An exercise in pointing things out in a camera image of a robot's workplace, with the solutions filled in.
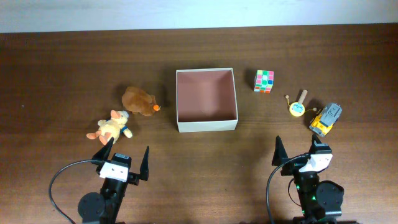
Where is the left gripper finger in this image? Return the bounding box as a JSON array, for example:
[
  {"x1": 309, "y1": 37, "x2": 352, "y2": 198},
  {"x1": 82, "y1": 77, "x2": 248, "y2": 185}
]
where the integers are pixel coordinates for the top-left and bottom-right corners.
[
  {"x1": 92, "y1": 137, "x2": 114, "y2": 161},
  {"x1": 139, "y1": 146, "x2": 150, "y2": 181}
]

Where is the yellow grey toy truck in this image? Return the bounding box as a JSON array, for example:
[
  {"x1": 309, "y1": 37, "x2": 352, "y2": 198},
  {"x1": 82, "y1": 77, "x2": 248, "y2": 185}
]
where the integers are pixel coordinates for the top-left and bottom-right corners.
[{"x1": 309, "y1": 103, "x2": 343, "y2": 137}]

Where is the yellow wooden rattle drum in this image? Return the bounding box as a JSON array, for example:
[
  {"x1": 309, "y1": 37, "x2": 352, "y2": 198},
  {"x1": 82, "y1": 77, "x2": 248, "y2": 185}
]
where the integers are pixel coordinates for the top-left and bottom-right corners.
[{"x1": 285, "y1": 90, "x2": 317, "y2": 117}]

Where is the brown plush bear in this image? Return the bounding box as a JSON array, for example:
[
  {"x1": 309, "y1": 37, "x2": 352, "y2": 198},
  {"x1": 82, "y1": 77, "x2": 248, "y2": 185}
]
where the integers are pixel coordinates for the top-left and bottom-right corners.
[{"x1": 121, "y1": 86, "x2": 161, "y2": 116}]

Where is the multicolour puzzle cube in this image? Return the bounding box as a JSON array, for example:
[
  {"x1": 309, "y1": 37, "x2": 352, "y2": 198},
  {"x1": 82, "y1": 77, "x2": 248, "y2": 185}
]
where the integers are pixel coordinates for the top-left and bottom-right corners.
[{"x1": 254, "y1": 70, "x2": 274, "y2": 93}]

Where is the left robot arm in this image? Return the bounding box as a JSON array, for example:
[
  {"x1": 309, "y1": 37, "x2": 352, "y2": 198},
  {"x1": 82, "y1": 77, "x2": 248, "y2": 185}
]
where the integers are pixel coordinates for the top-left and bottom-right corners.
[{"x1": 78, "y1": 138, "x2": 149, "y2": 223}]

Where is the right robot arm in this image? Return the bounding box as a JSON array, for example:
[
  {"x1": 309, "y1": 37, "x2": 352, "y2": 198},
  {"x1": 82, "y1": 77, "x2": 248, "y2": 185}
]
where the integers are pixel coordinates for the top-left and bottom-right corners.
[{"x1": 266, "y1": 135, "x2": 344, "y2": 223}]

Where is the yellow plush duck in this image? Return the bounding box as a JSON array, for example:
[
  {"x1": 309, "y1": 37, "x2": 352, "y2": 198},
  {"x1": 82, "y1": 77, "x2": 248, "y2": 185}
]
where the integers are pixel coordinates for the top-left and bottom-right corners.
[{"x1": 86, "y1": 110, "x2": 133, "y2": 145}]

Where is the white cardboard box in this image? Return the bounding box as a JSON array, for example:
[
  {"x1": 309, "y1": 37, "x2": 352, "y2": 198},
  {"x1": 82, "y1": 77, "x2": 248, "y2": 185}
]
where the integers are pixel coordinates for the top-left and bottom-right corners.
[{"x1": 176, "y1": 68, "x2": 239, "y2": 133}]

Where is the right black cable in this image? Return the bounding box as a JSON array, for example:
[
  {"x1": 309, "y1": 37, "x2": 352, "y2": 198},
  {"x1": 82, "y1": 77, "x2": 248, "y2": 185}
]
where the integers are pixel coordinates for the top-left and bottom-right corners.
[{"x1": 266, "y1": 154, "x2": 312, "y2": 224}]

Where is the black cable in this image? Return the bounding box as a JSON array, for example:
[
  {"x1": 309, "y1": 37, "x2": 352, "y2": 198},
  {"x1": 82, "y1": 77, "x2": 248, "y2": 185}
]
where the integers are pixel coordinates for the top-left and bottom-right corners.
[
  {"x1": 48, "y1": 159, "x2": 103, "y2": 224},
  {"x1": 266, "y1": 154, "x2": 312, "y2": 224}
]

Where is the left black cable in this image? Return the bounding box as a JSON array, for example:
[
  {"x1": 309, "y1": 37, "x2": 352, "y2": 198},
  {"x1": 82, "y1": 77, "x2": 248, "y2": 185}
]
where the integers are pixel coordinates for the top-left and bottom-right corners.
[{"x1": 48, "y1": 159, "x2": 103, "y2": 224}]

